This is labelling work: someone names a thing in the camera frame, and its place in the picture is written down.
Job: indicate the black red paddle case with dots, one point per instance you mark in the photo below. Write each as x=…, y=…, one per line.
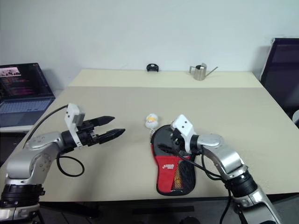
x=167, y=172

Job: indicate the black table clamp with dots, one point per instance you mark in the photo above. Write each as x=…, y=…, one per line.
x=152, y=67

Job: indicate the table tennis paddle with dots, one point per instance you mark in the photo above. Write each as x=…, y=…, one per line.
x=177, y=180

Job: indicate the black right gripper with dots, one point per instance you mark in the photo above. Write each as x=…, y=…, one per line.
x=179, y=141

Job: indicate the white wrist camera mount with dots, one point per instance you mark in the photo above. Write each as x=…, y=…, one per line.
x=185, y=127
x=73, y=114

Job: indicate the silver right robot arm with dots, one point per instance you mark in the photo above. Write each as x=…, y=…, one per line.
x=229, y=158

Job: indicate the black mesh office chair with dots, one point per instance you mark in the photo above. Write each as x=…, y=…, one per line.
x=283, y=70

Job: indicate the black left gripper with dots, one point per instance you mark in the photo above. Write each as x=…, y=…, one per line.
x=87, y=135

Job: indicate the steel watering can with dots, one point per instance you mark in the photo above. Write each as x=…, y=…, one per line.
x=201, y=73

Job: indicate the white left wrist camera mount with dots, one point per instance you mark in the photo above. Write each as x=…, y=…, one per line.
x=73, y=114

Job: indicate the open laptop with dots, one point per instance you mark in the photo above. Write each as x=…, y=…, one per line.
x=23, y=93

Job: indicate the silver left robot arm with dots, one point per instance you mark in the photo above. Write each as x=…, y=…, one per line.
x=35, y=151

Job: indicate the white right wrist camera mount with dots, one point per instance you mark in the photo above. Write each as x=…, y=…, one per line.
x=185, y=127

